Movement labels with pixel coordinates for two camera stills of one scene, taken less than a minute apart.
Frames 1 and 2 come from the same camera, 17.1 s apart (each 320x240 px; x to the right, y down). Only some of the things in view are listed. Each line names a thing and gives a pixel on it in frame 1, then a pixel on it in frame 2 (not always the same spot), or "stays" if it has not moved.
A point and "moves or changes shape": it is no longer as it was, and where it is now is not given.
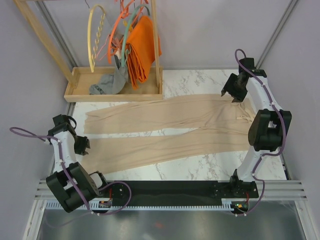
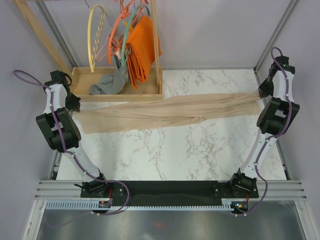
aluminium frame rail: [268, 190] stays
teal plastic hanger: [126, 29] stays
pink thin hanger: [105, 43] stays
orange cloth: [140, 50] stays
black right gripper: [238, 96] → [263, 92]
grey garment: [111, 84] stays
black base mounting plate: [127, 192] stays
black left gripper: [84, 144] → [75, 105]
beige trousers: [228, 120] moves or changes shape
